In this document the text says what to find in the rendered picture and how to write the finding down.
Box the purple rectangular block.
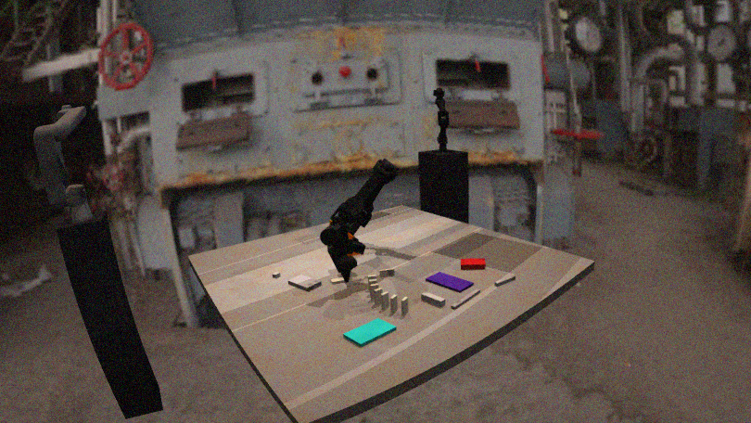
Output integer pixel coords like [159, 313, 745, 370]
[425, 272, 474, 293]

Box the turquoise rectangular block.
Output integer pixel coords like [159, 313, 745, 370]
[343, 318, 397, 347]

